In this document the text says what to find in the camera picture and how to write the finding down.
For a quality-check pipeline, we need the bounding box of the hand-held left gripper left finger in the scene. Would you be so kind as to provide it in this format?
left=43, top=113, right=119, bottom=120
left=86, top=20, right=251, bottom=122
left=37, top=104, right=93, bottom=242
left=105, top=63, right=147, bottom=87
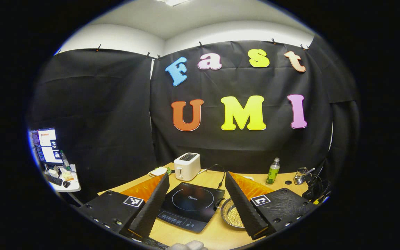
left=78, top=173, right=170, bottom=240

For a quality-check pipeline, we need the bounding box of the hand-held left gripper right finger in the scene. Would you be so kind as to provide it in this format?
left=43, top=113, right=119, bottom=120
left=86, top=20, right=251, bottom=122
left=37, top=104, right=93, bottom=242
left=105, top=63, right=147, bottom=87
left=225, top=171, right=318, bottom=241

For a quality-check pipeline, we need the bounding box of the steel pot with black handle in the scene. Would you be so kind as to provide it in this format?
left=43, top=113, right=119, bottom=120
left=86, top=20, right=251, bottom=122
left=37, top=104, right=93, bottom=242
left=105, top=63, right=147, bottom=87
left=220, top=197, right=245, bottom=229

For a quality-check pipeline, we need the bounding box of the black induction cooktop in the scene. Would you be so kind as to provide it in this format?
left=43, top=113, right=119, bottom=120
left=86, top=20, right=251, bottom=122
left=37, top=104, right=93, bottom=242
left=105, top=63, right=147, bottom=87
left=157, top=182, right=226, bottom=233

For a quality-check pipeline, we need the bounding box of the pile of soybeans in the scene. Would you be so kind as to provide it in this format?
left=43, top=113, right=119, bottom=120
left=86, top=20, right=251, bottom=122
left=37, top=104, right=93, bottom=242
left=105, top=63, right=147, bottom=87
left=227, top=205, right=245, bottom=228

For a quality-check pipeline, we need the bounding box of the small green sandwich plate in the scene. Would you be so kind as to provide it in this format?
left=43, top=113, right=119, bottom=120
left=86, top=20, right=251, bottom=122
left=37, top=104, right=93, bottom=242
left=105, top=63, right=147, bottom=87
left=148, top=167, right=172, bottom=178

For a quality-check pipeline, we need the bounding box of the green drink bottle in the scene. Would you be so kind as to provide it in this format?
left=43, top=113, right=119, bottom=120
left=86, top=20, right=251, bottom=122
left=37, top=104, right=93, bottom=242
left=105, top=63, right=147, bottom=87
left=265, top=157, right=281, bottom=185

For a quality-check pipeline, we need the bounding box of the white toaster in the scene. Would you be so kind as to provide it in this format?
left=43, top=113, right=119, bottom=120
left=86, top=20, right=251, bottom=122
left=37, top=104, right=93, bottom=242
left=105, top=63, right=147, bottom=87
left=174, top=152, right=201, bottom=182

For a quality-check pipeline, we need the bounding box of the white crumpled cloth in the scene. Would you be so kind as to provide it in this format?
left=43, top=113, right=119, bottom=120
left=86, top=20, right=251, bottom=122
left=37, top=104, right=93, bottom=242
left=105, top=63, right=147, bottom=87
left=167, top=240, right=208, bottom=250

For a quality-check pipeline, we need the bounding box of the white side table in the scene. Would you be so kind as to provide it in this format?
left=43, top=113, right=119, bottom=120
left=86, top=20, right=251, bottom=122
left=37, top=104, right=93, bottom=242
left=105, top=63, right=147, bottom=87
left=45, top=164, right=82, bottom=193

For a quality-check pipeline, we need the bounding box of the black keyboard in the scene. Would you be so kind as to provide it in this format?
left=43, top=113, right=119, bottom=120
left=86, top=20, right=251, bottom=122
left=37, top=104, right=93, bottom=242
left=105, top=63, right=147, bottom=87
left=45, top=174, right=63, bottom=186

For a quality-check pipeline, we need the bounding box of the computer monitor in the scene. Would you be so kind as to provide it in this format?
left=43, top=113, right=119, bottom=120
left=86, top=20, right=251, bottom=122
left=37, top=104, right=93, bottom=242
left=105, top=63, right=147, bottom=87
left=30, top=127, right=63, bottom=164

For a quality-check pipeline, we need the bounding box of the ceiling light panel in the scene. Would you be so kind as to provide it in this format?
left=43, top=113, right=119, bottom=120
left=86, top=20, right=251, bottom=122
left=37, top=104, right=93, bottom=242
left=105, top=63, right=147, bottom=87
left=157, top=0, right=190, bottom=7

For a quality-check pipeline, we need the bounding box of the black power cable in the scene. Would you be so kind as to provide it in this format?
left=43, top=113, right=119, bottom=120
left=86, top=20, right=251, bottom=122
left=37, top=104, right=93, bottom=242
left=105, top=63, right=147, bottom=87
left=200, top=164, right=227, bottom=190

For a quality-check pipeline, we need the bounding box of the metal wire cutlery holder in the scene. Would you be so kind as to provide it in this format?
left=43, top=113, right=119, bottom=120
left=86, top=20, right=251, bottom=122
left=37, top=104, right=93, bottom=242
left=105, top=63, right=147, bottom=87
left=294, top=167, right=310, bottom=185

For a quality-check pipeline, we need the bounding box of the bundle of black cables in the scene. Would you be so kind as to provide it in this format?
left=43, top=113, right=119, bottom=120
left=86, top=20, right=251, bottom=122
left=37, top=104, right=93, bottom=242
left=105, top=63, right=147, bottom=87
left=302, top=172, right=331, bottom=203

